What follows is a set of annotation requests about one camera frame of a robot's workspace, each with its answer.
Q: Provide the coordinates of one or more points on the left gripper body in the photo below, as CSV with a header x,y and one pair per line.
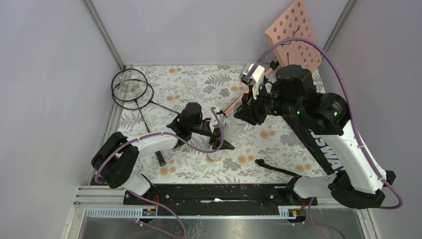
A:
x,y
200,128

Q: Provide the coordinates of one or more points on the black racket bag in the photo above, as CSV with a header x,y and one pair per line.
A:
x,y
318,148

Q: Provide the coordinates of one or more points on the black badminton racket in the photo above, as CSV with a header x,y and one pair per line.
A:
x,y
134,94
127,74

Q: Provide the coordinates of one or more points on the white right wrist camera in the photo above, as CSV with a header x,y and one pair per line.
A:
x,y
253,75

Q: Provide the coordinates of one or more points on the white shuttlecock tube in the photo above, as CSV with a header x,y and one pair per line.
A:
x,y
231,130

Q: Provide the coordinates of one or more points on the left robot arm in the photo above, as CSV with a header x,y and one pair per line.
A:
x,y
115,160

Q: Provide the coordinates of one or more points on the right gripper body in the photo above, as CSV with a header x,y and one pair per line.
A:
x,y
267,103

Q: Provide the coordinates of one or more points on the floral tablecloth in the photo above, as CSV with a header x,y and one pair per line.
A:
x,y
261,152

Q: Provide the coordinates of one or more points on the pink music stand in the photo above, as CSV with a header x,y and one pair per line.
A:
x,y
294,22

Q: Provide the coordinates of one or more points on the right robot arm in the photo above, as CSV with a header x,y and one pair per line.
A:
x,y
359,183

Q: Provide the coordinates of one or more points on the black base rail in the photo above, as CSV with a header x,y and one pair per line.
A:
x,y
226,199

